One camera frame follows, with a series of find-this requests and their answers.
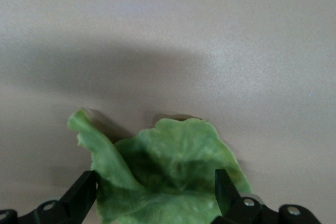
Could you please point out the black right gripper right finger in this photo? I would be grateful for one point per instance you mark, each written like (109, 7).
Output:
(225, 192)

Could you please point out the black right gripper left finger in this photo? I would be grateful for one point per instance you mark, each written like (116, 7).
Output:
(78, 197)

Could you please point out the green lettuce leaf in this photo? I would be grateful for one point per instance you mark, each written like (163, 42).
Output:
(168, 171)

